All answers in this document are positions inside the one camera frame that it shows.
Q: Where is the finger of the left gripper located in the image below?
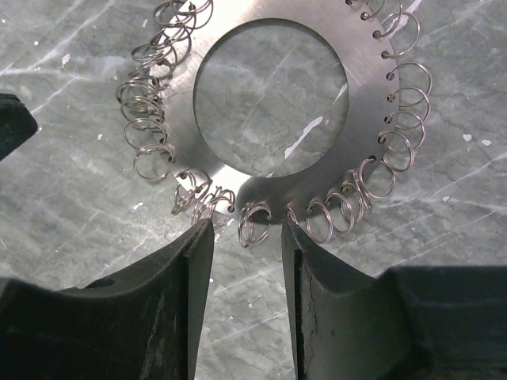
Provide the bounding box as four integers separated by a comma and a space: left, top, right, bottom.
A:
0, 93, 38, 160

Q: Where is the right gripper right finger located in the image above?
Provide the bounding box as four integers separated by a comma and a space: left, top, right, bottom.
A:
281, 222, 506, 379

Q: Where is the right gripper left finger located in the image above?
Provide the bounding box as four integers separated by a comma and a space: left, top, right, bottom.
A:
1, 219, 214, 379

